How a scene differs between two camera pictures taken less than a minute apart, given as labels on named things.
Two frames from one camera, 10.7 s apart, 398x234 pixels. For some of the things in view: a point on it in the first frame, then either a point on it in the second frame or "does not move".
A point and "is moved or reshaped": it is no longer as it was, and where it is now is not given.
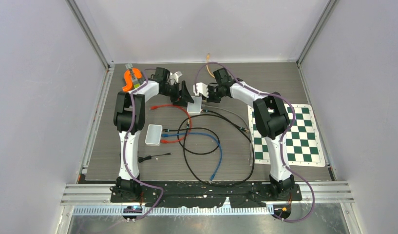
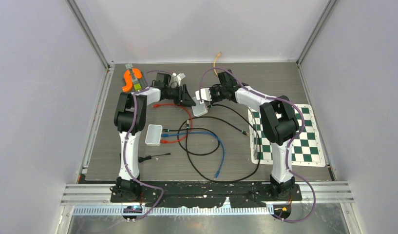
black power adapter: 141,159 does not move
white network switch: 153,135 does not move
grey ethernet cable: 251,144 is moved or reshaped
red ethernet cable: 164,141 does not move
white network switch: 195,108 does not move
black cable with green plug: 214,184 -> 260,147
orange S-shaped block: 128,78 does not move
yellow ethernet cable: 208,61 -> 218,55
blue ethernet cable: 217,171 does not move
